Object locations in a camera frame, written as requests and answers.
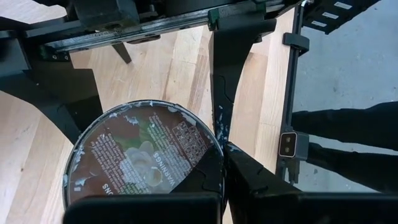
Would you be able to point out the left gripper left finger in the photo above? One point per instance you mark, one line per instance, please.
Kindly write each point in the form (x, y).
(140, 208)

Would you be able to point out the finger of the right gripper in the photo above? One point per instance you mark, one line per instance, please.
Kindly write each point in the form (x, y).
(62, 90)
(227, 68)

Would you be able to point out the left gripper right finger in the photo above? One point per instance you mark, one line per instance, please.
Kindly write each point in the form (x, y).
(280, 205)

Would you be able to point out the long black power strip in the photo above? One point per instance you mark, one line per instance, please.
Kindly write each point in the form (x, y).
(348, 15)

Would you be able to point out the grey frame bracket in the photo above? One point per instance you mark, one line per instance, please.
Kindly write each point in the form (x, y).
(287, 144)

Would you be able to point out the black aluminium table frame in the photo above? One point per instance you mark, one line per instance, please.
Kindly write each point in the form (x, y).
(290, 93)

